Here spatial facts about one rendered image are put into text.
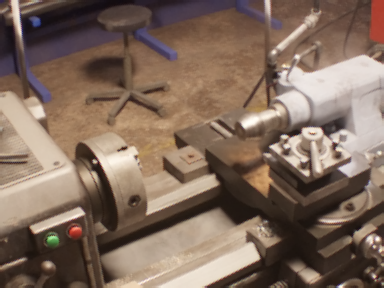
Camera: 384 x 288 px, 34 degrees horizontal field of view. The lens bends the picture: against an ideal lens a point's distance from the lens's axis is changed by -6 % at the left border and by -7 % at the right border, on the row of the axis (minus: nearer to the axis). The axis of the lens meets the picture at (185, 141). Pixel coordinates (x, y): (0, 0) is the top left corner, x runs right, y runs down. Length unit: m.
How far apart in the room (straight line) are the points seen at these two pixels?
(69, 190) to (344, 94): 1.02
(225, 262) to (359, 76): 0.75
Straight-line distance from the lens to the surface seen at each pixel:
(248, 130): 1.92
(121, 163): 1.65
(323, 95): 2.02
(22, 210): 1.37
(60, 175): 1.40
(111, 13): 4.08
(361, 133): 2.17
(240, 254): 1.89
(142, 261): 2.05
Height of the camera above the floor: 2.13
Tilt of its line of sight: 33 degrees down
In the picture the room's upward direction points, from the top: 2 degrees counter-clockwise
